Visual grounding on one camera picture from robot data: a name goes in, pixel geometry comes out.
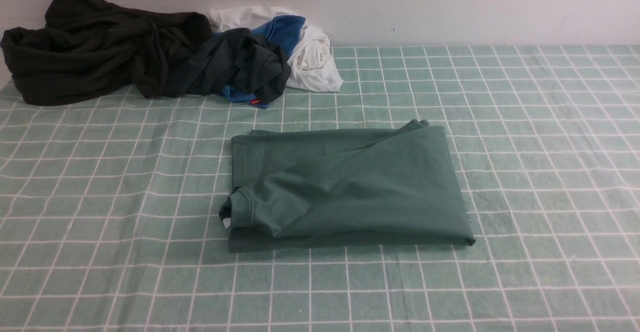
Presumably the green long-sleeve top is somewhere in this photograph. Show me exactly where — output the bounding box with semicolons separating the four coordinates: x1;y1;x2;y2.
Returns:
219;120;476;253

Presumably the white crumpled garment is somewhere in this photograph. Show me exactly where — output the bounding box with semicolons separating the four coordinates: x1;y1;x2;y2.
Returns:
208;5;343;93

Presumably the dark green crumpled garment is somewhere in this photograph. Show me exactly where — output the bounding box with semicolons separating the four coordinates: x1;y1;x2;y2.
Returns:
158;27;291;105

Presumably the blue crumpled garment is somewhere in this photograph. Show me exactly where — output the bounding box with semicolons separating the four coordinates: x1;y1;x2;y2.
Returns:
219;14;307;109

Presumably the green checkered table cloth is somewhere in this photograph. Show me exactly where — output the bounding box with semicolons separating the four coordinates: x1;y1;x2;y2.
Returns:
0;45;640;332

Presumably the dark brown crumpled garment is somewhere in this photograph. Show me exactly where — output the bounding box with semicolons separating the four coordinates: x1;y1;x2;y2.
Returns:
1;0;213;106

